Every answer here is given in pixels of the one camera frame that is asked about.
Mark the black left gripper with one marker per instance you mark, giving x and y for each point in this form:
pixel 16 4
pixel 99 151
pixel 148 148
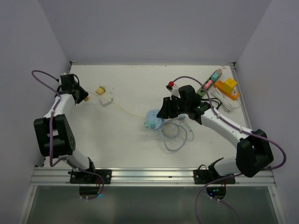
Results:
pixel 83 94

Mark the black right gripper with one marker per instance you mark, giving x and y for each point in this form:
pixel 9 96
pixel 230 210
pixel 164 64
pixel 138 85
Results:
pixel 166 111

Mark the round light blue socket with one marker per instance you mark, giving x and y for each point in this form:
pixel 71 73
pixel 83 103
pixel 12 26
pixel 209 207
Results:
pixel 151 115

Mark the teal charger plug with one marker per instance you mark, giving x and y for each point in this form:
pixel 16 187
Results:
pixel 149 124

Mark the yellow two-port adapter plug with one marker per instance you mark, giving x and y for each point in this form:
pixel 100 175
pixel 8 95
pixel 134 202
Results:
pixel 100 90

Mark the white charger plug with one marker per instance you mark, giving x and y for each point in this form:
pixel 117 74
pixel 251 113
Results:
pixel 106 102

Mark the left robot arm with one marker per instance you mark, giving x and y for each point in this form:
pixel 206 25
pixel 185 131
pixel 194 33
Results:
pixel 53 131

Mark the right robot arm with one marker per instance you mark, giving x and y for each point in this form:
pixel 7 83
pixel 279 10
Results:
pixel 253 152

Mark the pink plug on strip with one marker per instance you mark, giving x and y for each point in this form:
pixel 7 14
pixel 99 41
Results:
pixel 208 84

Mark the teal plug on strip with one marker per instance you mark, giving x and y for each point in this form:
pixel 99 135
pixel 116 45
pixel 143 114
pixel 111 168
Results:
pixel 215 76

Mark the green power strip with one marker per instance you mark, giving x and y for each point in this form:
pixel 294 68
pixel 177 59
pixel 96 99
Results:
pixel 201 91

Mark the yellow cube adapter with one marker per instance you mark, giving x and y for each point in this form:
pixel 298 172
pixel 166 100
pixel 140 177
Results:
pixel 228 85

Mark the orange power strip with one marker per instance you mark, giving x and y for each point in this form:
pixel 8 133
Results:
pixel 234 95

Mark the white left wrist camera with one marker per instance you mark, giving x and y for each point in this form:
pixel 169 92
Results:
pixel 62 79

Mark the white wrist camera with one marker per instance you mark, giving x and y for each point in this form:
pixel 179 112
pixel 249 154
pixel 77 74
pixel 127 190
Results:
pixel 173 89
pixel 62 79

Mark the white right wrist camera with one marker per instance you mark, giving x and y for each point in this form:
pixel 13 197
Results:
pixel 173 89

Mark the aluminium frame rail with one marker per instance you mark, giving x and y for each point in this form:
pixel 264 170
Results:
pixel 141 177

